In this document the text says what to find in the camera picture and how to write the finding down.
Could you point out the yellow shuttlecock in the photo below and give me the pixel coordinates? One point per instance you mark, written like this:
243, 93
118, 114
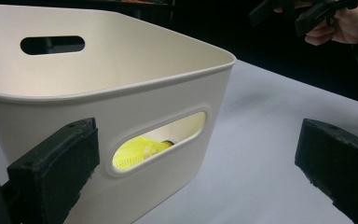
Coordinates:
133, 152

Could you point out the white plastic storage bin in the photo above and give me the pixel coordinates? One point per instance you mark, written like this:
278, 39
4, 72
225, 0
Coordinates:
59, 77

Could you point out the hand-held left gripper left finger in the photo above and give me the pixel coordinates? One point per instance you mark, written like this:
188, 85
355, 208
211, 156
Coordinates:
52, 168

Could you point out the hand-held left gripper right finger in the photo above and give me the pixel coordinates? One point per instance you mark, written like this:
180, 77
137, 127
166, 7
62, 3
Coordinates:
345, 165

